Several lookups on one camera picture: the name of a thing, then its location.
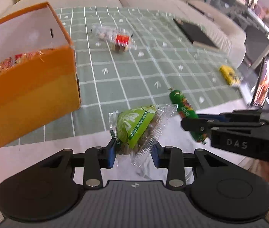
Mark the black notebook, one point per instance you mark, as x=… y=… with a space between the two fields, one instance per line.
x=195 y=35

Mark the clear nuts packet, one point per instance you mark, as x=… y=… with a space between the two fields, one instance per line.
x=105 y=33

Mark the beige sofa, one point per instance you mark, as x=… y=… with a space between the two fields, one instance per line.
x=226 y=34

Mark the green sausage stick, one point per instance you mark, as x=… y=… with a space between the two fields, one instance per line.
x=185 y=110

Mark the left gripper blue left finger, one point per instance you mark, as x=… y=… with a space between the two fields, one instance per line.
x=95 y=159

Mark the green label snack packet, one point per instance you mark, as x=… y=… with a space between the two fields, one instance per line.
x=137 y=130

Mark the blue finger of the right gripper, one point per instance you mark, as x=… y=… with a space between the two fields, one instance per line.
x=196 y=125
x=214 y=117

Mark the white bookshelf with books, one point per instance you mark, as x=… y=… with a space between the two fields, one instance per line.
x=242 y=12

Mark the green checkered tablecloth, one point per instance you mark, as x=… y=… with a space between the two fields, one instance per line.
x=110 y=82

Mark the clear packet red label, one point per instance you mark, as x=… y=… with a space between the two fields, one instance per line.
x=120 y=40

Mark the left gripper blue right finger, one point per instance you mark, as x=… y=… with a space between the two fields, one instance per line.
x=170 y=158

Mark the monitor screen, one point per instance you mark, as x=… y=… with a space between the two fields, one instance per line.
x=267 y=85

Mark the orange cardboard box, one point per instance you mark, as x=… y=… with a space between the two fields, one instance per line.
x=43 y=88

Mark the yellow small box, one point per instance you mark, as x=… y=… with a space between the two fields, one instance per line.
x=230 y=76

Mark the orange peanut snack packet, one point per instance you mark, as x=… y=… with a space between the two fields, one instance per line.
x=10 y=62

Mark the book on sofa arm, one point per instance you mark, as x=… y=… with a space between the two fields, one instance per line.
x=209 y=16

